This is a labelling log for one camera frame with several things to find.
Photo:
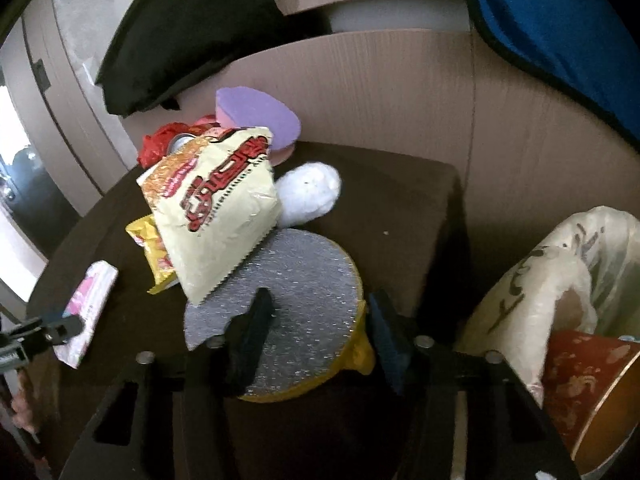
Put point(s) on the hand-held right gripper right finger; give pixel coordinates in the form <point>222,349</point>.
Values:
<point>387,345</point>

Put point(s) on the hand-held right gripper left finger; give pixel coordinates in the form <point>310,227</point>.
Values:
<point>252,325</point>

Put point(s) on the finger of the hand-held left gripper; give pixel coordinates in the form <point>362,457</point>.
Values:
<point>55,331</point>

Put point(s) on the pink cartoon snack packet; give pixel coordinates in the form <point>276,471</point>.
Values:
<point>92,290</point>

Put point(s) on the grey yellow scouring sponge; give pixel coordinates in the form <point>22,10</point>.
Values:
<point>310,285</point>

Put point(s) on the yellow snack packet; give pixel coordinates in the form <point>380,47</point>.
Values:
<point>149,245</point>

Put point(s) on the crushed red drink can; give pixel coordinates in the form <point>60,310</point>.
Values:
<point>155,145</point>

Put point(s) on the person's left hand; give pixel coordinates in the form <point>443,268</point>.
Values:
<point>22,407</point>

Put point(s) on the cream noodle snack bag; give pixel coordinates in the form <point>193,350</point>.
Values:
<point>215,220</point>

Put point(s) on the dark brown side table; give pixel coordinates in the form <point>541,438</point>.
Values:
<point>390,200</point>

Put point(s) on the white fluffy ball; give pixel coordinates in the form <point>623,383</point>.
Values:
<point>310,190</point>

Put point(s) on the purple round foam sponge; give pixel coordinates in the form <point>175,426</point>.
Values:
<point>260,115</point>

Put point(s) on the black cloth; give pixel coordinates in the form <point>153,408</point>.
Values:
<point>190,35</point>

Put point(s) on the blue cloth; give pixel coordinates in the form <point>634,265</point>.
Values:
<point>550,20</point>

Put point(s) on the black wall socket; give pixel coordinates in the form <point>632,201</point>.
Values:
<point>42,75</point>

